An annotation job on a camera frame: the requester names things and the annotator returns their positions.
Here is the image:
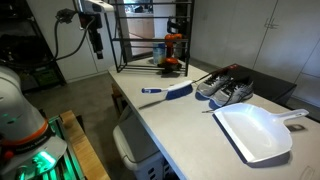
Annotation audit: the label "thin dark metal rod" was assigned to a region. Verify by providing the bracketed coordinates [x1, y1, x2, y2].
[137, 98, 168, 111]

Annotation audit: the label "green-lit robot base mount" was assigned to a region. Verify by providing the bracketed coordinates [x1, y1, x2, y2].
[0, 114, 86, 180]

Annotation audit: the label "black work gloves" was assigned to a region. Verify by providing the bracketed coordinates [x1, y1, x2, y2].
[157, 62, 184, 74]

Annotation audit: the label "white plastic dustpan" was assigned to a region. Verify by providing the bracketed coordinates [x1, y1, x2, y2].
[212, 102, 310, 164]

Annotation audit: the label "white laundry basket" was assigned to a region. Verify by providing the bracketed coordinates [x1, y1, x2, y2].
[112, 106, 178, 180]

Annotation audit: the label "black storage shelf unit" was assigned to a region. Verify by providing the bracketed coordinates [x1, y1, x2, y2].
[0, 0, 67, 93]

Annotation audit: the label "brown wooden stool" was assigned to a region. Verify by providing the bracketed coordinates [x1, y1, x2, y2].
[110, 83, 126, 118]

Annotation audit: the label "black wire rack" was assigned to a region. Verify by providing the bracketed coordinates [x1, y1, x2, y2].
[104, 0, 195, 77]

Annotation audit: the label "grey running sneaker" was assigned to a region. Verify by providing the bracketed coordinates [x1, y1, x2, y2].
[196, 73, 234, 100]
[210, 78, 255, 108]

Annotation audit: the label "wooden workbench top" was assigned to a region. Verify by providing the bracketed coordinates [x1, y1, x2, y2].
[59, 109, 111, 180]

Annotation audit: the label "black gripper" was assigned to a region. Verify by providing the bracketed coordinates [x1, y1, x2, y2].
[87, 13, 105, 60]

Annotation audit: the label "blue hand brush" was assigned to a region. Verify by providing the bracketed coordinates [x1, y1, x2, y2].
[140, 79, 195, 101]

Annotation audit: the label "white wipes container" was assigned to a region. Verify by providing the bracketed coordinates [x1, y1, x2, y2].
[152, 42, 167, 65]

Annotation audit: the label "black corrugated cable conduit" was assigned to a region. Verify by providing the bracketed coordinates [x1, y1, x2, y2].
[53, 8, 98, 63]

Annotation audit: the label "white cabinet doors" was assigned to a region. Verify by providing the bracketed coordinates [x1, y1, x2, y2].
[191, 0, 320, 108]

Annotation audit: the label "dark red handled stick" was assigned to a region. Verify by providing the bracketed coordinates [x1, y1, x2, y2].
[192, 64, 239, 84]

